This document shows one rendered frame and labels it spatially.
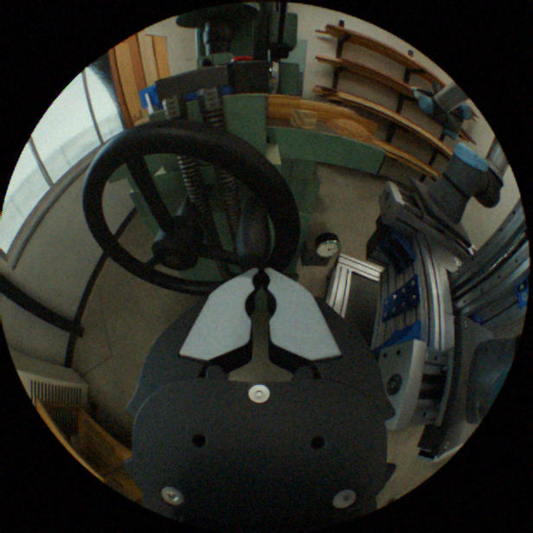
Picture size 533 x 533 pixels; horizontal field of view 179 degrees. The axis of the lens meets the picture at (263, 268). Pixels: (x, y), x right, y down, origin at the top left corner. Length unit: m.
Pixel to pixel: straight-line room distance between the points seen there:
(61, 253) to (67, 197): 0.41
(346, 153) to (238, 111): 0.21
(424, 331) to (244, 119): 0.49
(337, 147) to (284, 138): 0.10
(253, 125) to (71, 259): 1.58
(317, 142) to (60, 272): 1.66
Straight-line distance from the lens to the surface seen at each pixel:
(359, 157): 0.36
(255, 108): 0.21
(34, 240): 1.54
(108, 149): 0.17
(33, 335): 1.67
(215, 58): 0.44
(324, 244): 0.40
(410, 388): 0.28
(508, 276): 0.50
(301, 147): 0.32
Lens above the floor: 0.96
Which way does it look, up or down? 59 degrees down
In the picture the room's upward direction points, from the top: 2 degrees clockwise
